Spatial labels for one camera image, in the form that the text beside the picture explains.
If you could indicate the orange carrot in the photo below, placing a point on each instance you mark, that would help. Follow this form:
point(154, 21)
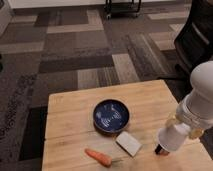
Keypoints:
point(102, 158)

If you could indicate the black office chair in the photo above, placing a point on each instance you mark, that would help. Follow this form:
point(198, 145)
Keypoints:
point(194, 43)

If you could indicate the white ceramic cup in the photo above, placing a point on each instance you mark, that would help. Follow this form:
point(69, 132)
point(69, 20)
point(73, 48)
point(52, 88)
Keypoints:
point(172, 137)

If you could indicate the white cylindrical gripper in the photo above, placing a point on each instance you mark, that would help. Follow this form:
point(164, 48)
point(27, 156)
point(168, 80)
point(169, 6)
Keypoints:
point(196, 111)

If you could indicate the blue ceramic bowl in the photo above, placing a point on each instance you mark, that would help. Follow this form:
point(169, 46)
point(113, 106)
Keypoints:
point(111, 116)

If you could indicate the white rectangular sponge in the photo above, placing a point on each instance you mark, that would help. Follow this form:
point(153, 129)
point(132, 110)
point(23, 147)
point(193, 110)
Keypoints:
point(128, 143)

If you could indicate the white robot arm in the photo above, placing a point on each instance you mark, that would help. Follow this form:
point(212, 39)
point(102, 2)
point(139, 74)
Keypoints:
point(201, 80)

